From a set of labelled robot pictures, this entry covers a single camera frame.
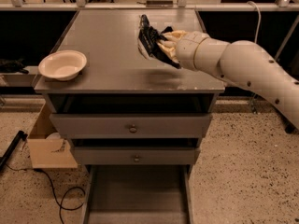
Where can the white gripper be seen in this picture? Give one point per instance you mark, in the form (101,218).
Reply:
(186,50)

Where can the blue chip bag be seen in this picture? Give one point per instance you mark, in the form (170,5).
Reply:
(148,39)

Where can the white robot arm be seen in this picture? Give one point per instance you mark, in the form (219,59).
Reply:
(243,64)

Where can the grey drawer cabinet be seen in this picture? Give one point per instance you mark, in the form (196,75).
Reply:
(117,79)

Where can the top grey drawer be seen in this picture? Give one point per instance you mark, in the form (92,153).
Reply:
(79,126)

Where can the grey drawer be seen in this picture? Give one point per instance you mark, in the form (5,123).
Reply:
(79,126)
(138,194)
(164,151)

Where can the middle grey drawer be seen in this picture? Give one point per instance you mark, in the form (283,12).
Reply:
(164,151)

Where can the bottom grey drawer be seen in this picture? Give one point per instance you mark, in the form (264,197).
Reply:
(138,194)

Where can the white bowl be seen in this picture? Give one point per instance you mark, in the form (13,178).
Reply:
(62,65)

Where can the cardboard box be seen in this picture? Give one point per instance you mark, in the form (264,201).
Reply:
(48,150)

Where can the black bar on floor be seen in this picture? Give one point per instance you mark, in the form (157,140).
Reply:
(20,136)

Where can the black cloth on rail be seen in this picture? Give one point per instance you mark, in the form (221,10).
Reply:
(12,66)

